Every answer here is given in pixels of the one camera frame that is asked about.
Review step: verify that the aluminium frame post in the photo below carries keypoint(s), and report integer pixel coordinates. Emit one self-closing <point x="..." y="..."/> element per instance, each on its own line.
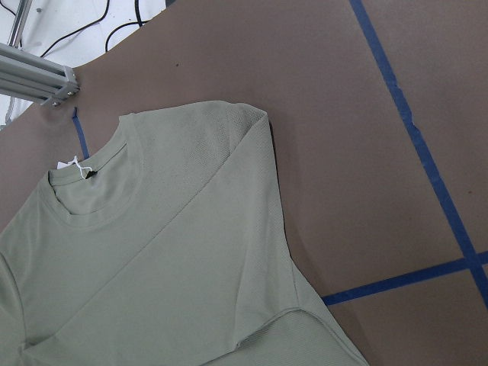
<point x="29" y="77"/>

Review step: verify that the white shirt hang tag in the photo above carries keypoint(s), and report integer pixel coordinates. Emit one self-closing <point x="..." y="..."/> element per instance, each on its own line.
<point x="85" y="172"/>

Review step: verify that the olive green long-sleeve shirt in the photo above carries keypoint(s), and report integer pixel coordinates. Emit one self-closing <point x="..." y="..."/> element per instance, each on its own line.
<point x="173" y="254"/>

